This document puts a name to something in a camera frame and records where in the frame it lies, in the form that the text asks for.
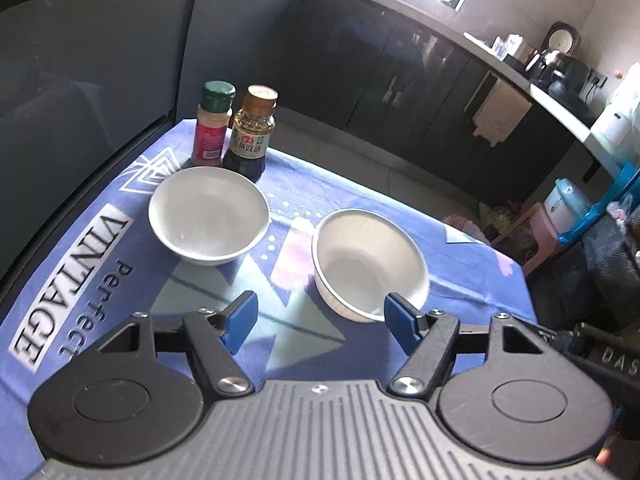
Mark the black mesh rack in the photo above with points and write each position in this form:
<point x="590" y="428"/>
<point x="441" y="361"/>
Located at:
<point x="607" y="280"/>

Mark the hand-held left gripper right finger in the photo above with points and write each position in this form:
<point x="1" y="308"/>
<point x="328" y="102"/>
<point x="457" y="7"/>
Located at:
<point x="400" y="320"/>

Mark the steel pot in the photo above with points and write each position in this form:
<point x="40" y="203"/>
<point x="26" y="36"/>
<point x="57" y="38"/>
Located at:
<point x="521" y="49"/>

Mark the green cap spice bottle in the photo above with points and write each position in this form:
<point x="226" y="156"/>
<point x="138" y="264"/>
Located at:
<point x="210" y="130"/>

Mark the blue printed tablecloth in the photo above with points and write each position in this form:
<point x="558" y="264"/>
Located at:
<point x="100" y="220"/>

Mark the smooth white bowl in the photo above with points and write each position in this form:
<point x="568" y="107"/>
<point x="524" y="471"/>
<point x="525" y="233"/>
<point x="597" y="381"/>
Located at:
<point x="207" y="217"/>

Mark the brown cap sauce bottle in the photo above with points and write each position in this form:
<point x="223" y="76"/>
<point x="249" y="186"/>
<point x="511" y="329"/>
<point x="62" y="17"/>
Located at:
<point x="250" y="137"/>

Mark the white hanging towel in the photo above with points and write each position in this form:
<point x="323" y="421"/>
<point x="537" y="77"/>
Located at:
<point x="500" y="110"/>

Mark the white covered appliance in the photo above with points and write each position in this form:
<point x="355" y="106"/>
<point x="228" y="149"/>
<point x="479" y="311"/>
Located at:
<point x="620" y="115"/>

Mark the pink plastic stool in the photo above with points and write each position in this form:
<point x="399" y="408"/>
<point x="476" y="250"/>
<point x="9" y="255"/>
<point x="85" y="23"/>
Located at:
<point x="530" y="240"/>

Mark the wall socket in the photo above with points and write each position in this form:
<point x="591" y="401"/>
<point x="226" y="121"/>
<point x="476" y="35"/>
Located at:
<point x="598" y="79"/>

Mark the ribbed white bowl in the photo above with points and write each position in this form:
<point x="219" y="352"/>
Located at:
<point x="367" y="260"/>

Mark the white kitchen counter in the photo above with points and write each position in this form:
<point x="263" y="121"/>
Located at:
<point x="500" y="60"/>

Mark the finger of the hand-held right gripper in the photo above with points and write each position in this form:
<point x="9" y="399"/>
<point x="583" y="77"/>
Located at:
<point x="567" y="340"/>

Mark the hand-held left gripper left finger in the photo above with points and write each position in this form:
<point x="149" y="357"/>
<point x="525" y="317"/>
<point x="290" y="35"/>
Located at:
<point x="241" y="317"/>

